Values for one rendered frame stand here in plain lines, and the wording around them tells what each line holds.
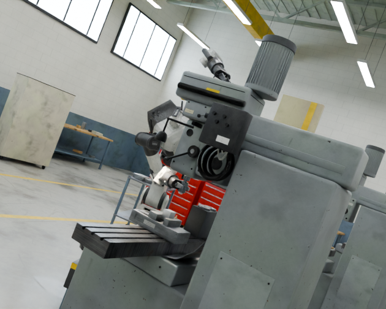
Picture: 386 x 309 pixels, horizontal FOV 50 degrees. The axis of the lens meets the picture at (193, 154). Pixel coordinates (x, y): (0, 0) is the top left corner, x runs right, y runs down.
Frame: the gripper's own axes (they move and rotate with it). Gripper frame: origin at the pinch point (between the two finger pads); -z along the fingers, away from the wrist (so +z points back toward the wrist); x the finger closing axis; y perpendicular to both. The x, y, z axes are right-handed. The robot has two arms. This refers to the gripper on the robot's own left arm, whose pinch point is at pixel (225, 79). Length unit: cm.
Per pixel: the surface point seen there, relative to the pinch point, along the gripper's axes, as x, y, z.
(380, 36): -703, 140, 454
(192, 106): 13.5, -21.3, -8.7
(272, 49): 1.1, 32.0, -14.3
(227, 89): 9.1, 0.8, -16.8
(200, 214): -30, -76, -36
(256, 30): -559, -36, 629
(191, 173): 7, -46, -38
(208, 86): 12.7, -6.5, -6.9
